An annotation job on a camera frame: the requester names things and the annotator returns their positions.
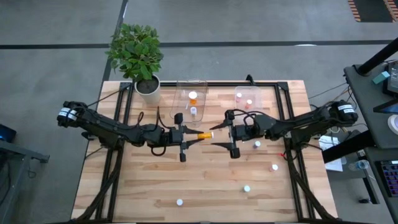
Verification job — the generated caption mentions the frosted plastic bin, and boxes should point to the frosted plastic bin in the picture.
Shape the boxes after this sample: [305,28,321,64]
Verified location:
[234,85,264,121]

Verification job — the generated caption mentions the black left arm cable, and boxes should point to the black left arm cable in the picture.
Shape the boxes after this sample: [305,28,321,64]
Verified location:
[136,105,180,157]

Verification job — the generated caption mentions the white papers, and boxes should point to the white papers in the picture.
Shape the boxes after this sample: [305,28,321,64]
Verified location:
[317,135,346,172]

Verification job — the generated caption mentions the green plant in white pot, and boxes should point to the green plant in white pot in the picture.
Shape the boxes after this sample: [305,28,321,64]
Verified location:
[104,23,165,106]

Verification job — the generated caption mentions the tablet with blue screen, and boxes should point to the tablet with blue screen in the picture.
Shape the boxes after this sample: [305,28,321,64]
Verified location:
[373,99,398,114]

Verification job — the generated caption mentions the black device blue light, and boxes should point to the black device blue light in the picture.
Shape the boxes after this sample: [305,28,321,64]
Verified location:
[0,123,17,143]

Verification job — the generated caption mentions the white tape roll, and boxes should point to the white tape roll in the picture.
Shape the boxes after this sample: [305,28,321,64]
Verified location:
[387,114,398,135]

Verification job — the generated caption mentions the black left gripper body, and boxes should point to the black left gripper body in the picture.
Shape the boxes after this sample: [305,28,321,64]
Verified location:
[164,113,187,162]

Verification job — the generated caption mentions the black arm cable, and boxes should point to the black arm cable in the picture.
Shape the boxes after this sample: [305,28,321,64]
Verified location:
[136,105,180,157]
[231,108,259,131]

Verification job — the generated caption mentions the black keyboard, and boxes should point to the black keyboard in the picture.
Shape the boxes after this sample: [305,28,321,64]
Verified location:
[376,160,398,198]

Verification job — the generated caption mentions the clear plastic bin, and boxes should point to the clear plastic bin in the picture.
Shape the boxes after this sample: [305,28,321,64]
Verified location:
[169,79,208,128]

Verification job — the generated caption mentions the clear water bottle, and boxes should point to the clear water bottle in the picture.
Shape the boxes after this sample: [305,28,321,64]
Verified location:
[348,159,369,171]

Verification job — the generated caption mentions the small teal box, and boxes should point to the small teal box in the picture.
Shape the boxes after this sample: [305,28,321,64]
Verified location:
[372,70,391,85]

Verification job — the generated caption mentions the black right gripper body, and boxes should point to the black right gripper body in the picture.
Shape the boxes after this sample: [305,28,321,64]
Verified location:
[225,109,259,159]

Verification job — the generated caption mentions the black desk beam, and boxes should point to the black desk beam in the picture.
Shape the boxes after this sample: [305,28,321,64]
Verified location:
[322,130,376,164]

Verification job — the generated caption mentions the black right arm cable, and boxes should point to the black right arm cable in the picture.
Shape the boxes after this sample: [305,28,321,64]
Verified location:
[231,108,259,131]

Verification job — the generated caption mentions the black pole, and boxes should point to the black pole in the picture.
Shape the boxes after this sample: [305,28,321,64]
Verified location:
[356,37,398,77]

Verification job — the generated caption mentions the grey desk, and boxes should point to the grey desk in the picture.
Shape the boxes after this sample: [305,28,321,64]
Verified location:
[0,139,50,224]
[343,60,398,215]

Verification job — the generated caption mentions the black hazard-striped floor mat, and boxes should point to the black hazard-striped floor mat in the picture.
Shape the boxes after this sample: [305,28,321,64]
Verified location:
[347,0,398,23]

